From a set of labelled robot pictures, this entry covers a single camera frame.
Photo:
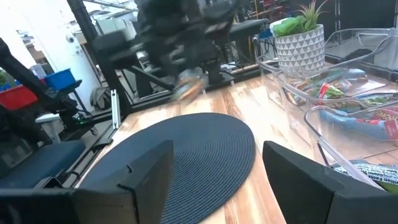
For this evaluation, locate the red storage bin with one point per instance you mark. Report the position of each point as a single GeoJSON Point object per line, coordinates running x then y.
{"type": "Point", "coordinates": [17, 96]}

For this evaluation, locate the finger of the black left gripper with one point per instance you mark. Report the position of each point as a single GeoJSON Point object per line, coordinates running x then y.
{"type": "Point", "coordinates": [172, 76]}
{"type": "Point", "coordinates": [205, 71]}

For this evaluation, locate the black aluminium rig frame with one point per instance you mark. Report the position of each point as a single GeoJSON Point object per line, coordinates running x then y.
{"type": "Point", "coordinates": [90, 34]}

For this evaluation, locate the round dark woven placemat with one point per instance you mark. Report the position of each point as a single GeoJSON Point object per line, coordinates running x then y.
{"type": "Point", "coordinates": [202, 149]}

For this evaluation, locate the black desk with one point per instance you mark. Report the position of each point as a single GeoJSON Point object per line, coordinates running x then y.
{"type": "Point", "coordinates": [248, 26]}

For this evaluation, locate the blue seat cushion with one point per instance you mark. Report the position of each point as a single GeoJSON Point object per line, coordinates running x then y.
{"type": "Point", "coordinates": [43, 161]}

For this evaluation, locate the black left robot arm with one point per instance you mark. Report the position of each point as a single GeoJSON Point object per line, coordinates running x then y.
{"type": "Point", "coordinates": [217, 15]}

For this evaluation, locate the blue storage bin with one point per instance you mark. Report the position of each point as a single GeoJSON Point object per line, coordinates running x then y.
{"type": "Point", "coordinates": [60, 79]}

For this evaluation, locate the grey bag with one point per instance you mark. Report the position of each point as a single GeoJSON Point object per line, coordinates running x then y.
{"type": "Point", "coordinates": [99, 98]}

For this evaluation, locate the clear plastic bin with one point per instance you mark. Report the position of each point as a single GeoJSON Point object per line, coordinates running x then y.
{"type": "Point", "coordinates": [367, 53]}
{"type": "Point", "coordinates": [289, 102]}
{"type": "Point", "coordinates": [342, 152]}

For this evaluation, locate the white dome camera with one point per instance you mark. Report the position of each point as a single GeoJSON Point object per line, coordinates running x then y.
{"type": "Point", "coordinates": [70, 38]}

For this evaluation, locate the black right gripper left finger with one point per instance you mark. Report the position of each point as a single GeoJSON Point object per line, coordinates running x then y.
{"type": "Point", "coordinates": [124, 199]}

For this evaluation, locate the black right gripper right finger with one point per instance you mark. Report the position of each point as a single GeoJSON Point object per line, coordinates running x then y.
{"type": "Point", "coordinates": [311, 193]}

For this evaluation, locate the silver aluminium extrusion piece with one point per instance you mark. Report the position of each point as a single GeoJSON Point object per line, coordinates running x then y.
{"type": "Point", "coordinates": [115, 109]}

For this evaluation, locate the potted plant triangle-pattern pot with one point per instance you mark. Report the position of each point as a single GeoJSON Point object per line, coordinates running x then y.
{"type": "Point", "coordinates": [300, 49]}

